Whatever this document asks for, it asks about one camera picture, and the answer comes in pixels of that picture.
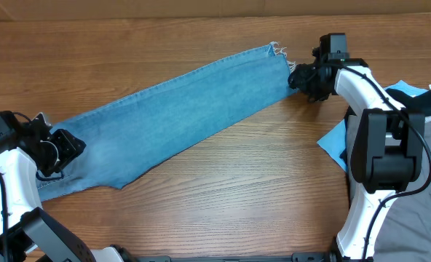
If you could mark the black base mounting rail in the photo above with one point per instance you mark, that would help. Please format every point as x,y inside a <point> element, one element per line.
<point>237,258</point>

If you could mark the light blue denim jeans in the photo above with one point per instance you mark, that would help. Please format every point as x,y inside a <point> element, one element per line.
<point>128,137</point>

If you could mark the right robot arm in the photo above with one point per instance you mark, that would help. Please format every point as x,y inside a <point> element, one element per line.
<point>387,151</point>

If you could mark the light blue folded shirt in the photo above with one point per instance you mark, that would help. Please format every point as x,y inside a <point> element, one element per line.
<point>334,142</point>

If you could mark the grey folded trousers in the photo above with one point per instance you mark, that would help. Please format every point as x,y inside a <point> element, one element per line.
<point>405,234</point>

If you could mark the black folded garment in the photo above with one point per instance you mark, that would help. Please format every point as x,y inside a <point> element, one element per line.
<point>412,98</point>

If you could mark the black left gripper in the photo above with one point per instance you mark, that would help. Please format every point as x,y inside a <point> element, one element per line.
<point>71,149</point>

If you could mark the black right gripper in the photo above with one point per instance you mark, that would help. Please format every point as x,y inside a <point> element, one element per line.
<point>306,81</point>

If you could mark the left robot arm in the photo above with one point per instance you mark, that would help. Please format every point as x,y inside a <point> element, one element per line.
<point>30,152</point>

